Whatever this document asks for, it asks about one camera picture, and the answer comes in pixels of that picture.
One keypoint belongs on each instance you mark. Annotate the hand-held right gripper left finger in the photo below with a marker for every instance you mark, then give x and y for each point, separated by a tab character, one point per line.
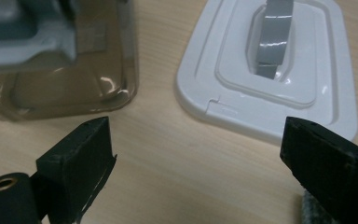
74	168

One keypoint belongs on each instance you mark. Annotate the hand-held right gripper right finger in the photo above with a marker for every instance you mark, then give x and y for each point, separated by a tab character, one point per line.
329	168

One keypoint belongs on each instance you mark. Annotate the grey box with white lid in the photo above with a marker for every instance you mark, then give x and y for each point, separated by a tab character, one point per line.
236	105

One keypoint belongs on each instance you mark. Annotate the clear brown storage box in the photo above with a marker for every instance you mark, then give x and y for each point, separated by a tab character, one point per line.
74	81

